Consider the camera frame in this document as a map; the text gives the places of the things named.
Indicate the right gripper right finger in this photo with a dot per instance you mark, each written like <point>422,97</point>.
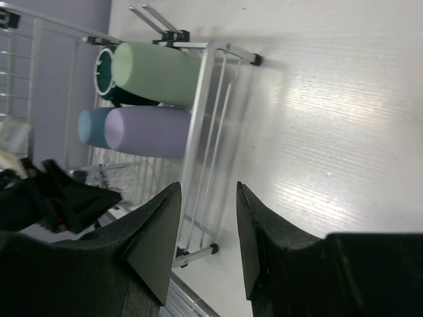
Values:
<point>289,272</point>

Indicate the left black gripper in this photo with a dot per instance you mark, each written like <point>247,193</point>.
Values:
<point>70,205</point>

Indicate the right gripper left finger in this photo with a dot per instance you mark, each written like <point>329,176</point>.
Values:
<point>121,269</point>

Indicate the blue cup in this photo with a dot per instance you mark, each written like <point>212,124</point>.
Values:
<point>90,127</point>

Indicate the lilac cup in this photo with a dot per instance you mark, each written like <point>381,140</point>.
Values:
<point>148,131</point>

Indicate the dark green mug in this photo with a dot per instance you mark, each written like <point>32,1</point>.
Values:
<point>106,87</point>

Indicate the light green cup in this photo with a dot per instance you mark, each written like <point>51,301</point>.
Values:
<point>155,72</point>

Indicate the white wire dish rack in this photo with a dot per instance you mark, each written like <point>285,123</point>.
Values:
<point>18,21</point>

